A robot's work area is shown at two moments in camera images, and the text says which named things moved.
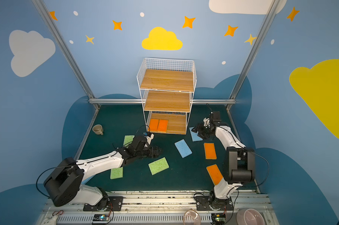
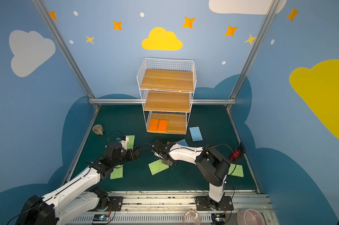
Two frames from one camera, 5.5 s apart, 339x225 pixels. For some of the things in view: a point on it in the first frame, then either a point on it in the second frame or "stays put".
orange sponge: [153, 124] stays put
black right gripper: [201, 131] -> [159, 149]
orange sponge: [162, 125] stays put
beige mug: [98, 129] stays put
